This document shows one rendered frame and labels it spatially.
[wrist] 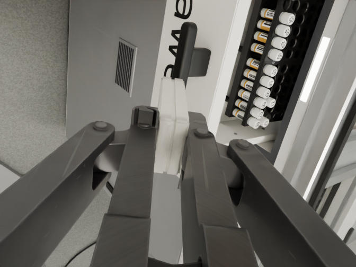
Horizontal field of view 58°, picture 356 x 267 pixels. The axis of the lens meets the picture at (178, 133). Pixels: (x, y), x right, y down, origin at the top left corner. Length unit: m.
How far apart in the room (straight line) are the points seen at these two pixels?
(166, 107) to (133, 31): 0.61
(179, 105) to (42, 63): 1.09
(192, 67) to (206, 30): 0.04
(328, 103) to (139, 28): 0.46
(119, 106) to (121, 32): 0.18
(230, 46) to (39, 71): 0.99
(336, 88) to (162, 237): 0.51
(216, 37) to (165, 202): 0.47
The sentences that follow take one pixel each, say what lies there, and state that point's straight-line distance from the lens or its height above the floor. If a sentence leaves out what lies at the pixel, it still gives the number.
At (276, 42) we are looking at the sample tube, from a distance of 0.41.
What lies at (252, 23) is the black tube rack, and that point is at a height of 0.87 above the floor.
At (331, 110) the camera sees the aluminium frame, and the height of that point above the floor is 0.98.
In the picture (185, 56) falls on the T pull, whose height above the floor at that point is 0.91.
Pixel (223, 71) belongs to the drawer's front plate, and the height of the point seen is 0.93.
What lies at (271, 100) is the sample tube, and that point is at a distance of 0.43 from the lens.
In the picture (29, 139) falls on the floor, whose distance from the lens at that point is 1.34.
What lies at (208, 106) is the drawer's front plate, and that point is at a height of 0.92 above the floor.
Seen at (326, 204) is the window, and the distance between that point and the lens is 0.47.
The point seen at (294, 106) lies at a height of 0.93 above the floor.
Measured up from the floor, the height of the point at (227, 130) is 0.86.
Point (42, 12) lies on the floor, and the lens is 1.20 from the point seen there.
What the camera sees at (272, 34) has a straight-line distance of 0.41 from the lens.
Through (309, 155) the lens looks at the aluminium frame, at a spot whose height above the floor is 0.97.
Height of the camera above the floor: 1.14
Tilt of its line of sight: 43 degrees down
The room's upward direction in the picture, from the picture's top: 128 degrees clockwise
